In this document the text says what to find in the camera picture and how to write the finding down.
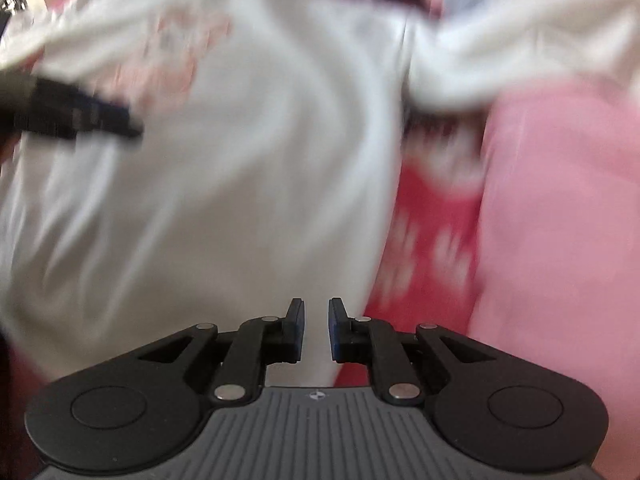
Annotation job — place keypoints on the white sweatshirt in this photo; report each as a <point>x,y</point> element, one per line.
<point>250,160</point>

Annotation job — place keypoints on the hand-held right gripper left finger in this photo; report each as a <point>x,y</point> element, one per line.
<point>296,332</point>

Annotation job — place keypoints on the pink grey quilt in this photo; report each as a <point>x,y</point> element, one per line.
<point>560,260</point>

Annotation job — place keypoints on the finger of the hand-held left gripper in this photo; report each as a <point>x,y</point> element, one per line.
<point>85,115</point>

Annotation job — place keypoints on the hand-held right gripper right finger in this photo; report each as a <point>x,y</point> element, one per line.
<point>336,332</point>

